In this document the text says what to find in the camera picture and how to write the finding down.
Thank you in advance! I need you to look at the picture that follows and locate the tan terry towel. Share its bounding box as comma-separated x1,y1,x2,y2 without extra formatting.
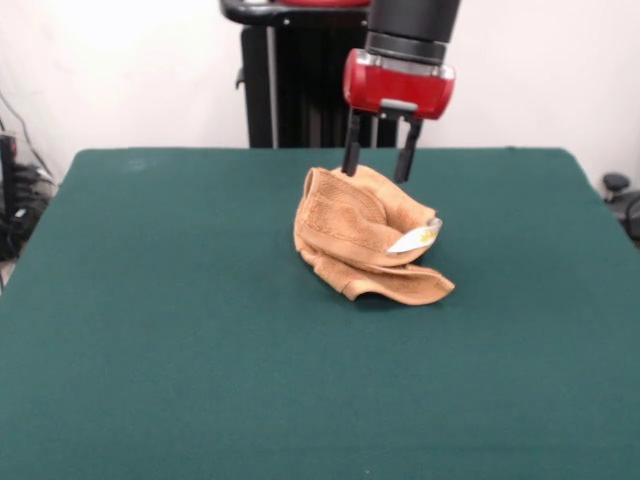
292,163,456,305

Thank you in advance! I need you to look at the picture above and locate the grey cable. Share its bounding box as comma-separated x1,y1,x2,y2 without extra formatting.
0,92,55,182

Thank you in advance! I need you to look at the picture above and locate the dark green table cloth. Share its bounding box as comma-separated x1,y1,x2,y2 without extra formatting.
0,146,640,480

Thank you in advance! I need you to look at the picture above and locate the black cable bundle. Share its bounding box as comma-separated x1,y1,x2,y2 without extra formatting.
0,163,58,262

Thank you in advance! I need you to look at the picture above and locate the black electronics box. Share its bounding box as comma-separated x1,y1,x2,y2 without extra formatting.
0,132,20,217

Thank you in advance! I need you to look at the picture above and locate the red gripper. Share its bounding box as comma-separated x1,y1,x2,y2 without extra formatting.
342,48,458,184

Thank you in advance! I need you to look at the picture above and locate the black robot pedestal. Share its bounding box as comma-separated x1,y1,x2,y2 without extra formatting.
219,0,412,149

